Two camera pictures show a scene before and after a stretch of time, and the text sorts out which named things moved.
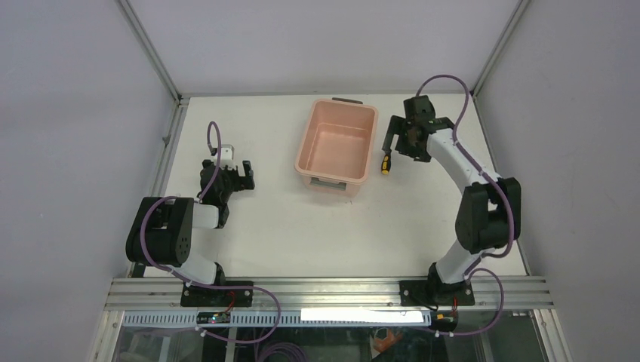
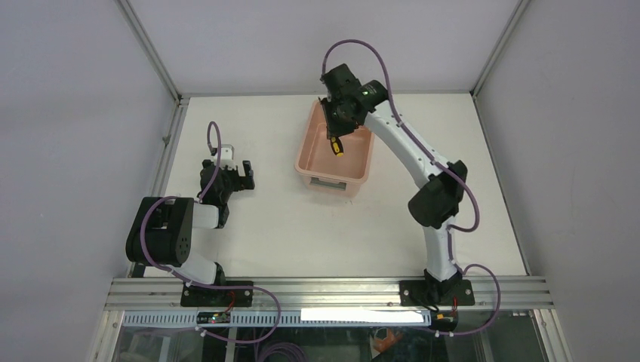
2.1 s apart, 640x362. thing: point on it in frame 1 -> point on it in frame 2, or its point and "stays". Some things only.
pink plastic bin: x=336 y=149 stays
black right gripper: x=395 y=128 -> x=336 y=130
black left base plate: x=207 y=297 stays
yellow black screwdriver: x=386 y=164 -> x=336 y=146
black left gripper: x=241 y=182 stays
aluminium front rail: x=285 y=295 stays
